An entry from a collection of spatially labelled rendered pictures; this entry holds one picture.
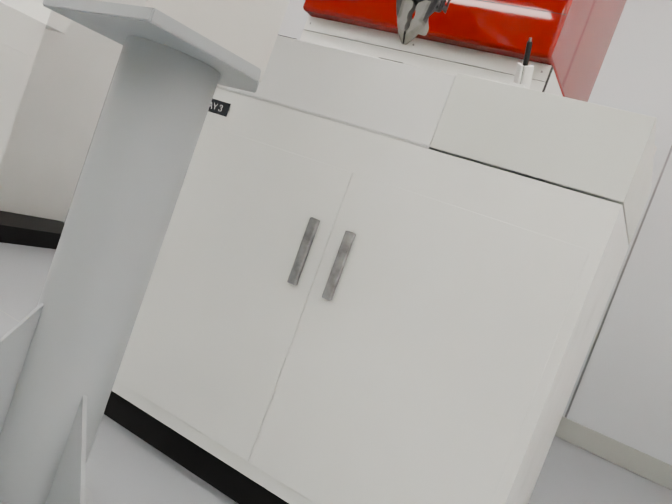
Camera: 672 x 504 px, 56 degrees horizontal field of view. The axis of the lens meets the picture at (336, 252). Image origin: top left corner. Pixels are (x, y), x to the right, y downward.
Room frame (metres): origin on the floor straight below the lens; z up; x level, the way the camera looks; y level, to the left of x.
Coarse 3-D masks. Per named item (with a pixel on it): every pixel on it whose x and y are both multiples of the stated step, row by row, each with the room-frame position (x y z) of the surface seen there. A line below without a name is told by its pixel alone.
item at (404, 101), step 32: (288, 64) 1.35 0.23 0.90; (320, 64) 1.31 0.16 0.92; (352, 64) 1.28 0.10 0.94; (384, 64) 1.25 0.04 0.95; (256, 96) 1.37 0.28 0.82; (288, 96) 1.33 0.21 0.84; (320, 96) 1.30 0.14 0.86; (352, 96) 1.27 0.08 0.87; (384, 96) 1.24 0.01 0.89; (416, 96) 1.21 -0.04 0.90; (448, 96) 1.19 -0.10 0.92; (384, 128) 1.23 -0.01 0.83; (416, 128) 1.20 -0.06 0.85
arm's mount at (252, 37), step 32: (96, 0) 1.01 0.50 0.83; (128, 0) 0.96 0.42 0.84; (160, 0) 0.95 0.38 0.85; (192, 0) 1.00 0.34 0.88; (224, 0) 1.04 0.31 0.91; (256, 0) 1.09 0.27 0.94; (288, 0) 1.15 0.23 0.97; (224, 32) 1.06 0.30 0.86; (256, 32) 1.11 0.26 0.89; (256, 64) 1.13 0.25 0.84
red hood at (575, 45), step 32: (320, 0) 2.03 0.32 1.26; (352, 0) 1.98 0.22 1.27; (384, 0) 1.93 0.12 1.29; (480, 0) 1.80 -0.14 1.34; (512, 0) 1.77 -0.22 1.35; (544, 0) 1.73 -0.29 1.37; (576, 0) 1.74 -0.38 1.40; (608, 0) 2.09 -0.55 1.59; (448, 32) 1.83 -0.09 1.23; (480, 32) 1.79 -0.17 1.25; (512, 32) 1.75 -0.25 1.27; (544, 32) 1.71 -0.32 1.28; (576, 32) 1.86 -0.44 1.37; (608, 32) 2.27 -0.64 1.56; (576, 64) 2.00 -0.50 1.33; (576, 96) 2.15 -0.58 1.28
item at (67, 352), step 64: (64, 0) 1.00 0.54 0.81; (128, 64) 1.00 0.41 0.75; (192, 64) 1.01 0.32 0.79; (128, 128) 0.99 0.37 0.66; (192, 128) 1.04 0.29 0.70; (128, 192) 1.00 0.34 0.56; (64, 256) 1.00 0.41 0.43; (128, 256) 1.01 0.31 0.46; (64, 320) 0.99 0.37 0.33; (128, 320) 1.05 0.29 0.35; (0, 384) 0.99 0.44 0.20; (64, 384) 1.00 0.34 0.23; (0, 448) 1.00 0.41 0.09; (64, 448) 1.01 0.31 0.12
